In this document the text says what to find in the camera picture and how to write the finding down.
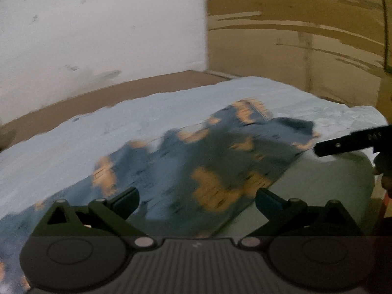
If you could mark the blue pants with orange print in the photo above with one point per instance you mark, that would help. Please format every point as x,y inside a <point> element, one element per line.
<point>183,159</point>

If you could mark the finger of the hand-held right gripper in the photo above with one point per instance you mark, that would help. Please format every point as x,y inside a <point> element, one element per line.
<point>337,145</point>

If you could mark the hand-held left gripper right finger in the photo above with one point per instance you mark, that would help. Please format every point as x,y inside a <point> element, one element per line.
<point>266,200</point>

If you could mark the light wooden wardrobe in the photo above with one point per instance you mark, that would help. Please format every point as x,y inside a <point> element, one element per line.
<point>291,52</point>

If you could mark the person's right hand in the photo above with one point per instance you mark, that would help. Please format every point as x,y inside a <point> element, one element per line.
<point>386,177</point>

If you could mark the light blue quilted bedspread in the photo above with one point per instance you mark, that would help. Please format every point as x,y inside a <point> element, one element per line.
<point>153,110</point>

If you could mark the brown wooden headboard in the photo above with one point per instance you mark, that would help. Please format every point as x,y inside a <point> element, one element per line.
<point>92,95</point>

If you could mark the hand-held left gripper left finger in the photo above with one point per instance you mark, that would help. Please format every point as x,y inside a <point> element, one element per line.
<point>127,200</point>

